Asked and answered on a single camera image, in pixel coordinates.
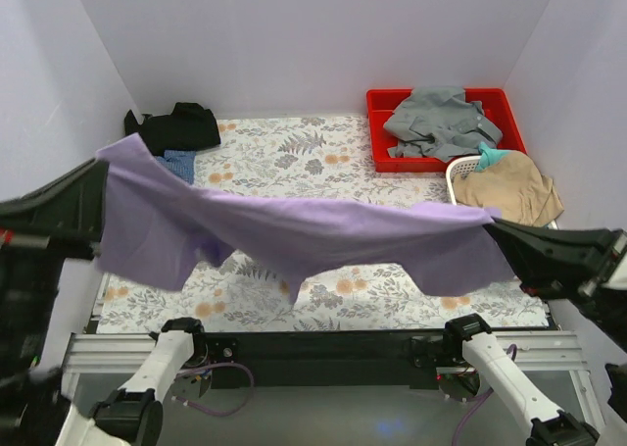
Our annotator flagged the black folded shirt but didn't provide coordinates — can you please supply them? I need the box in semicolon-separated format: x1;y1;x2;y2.
123;102;221;156

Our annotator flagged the white perforated laundry basket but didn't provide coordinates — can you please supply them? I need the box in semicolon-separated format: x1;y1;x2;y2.
445;155;568;231

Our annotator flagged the beige shirt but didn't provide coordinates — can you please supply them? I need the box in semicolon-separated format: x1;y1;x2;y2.
451;151;565;227

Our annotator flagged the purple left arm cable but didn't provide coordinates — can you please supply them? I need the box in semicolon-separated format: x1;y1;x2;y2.
175;362;256;417

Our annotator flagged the grey shirt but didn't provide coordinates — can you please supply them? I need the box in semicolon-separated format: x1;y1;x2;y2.
383;87;503;162

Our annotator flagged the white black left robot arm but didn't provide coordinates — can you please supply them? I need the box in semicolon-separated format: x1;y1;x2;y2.
1;160;209;445

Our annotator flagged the blue checked folded shirt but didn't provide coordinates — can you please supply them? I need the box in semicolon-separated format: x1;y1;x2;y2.
155;150;196;184

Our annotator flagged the teal shirt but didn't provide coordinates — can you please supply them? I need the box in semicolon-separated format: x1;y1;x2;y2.
474;142;509;172

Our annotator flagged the floral patterned table mat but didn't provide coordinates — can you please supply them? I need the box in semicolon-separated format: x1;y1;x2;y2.
97;117;549;333

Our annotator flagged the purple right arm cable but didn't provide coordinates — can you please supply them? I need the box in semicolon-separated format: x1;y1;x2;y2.
453;342;521;446

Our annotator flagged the purple polo shirt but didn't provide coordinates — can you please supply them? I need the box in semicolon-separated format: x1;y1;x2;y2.
97;135;513;297

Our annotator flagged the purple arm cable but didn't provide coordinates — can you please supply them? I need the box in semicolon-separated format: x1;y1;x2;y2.
453;342;521;446
175;362;256;417

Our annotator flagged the red plastic bin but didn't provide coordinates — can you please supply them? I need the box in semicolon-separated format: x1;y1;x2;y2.
366;88;527;173

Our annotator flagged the aluminium front rail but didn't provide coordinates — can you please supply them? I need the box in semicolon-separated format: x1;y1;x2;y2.
40;330;612;446

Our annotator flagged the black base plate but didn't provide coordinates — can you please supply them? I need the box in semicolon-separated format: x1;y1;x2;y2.
188;329;471;389

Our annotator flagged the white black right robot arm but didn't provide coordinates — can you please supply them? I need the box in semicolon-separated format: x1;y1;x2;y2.
443;219;626;445

